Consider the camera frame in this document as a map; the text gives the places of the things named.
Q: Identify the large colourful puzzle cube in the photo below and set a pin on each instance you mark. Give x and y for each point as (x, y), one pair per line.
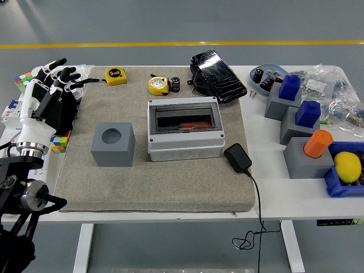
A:
(22, 81)

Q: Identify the blue plastic block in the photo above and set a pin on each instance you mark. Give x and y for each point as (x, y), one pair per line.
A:
(289, 88)
(307, 115)

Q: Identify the black cloth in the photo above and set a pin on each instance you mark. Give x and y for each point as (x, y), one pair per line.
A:
(67, 113)

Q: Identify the grey block holder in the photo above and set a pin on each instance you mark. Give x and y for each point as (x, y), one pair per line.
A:
(273, 108)
(287, 130)
(298, 167)

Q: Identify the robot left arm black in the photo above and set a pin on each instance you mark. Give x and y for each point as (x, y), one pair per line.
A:
(14, 168)

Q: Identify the black power adapter plug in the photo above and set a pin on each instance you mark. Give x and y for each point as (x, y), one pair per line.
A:
(237, 157)

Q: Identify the grey block with round hole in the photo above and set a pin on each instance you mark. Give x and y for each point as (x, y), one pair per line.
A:
(113, 156)

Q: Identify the white printed package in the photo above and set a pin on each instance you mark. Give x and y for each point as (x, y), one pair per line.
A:
(78, 92)

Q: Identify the yellow lemon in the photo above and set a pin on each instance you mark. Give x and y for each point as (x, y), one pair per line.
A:
(347, 167)

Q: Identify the blue-grey oval dish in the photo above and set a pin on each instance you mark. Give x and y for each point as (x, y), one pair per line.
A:
(273, 67)

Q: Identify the yellow round tape measure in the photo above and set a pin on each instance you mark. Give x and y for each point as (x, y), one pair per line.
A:
(157, 85)

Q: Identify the yellow square tape measure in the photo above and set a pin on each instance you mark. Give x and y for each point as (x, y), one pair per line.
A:
(115, 76)

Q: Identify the grey-brown mat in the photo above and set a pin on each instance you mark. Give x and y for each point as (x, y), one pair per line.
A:
(170, 185)

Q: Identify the silver metal part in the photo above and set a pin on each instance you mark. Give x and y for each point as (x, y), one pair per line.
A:
(273, 76)

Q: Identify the clear bag of parts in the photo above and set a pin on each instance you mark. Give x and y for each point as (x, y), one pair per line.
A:
(85, 71)
(347, 111)
(318, 82)

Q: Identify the white table leg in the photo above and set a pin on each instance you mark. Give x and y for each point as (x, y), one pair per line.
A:
(84, 247)
(293, 247)

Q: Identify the grey electrical box with lid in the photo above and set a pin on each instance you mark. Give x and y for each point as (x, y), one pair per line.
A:
(185, 148)

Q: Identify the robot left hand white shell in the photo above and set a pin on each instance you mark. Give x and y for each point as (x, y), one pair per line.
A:
(31, 125)

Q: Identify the dark brown capacitor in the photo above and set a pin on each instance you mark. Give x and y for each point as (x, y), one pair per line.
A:
(266, 83)

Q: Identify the small colourful puzzle cube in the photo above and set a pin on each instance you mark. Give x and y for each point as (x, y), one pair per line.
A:
(60, 142)

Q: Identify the blue plastic bin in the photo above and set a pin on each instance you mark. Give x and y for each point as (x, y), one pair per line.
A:
(332, 183)

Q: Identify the black plastic holder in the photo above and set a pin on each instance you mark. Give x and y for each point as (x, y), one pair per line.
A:
(199, 82)

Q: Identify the black capacitor with label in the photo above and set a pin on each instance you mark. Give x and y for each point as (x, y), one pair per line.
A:
(175, 84)

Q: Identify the white power strip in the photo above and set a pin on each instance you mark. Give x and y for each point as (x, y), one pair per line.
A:
(52, 165)

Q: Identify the black table control panel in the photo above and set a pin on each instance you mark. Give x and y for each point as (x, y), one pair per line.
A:
(338, 222)

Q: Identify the white circuit breaker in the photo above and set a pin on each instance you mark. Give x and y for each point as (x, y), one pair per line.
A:
(11, 113)

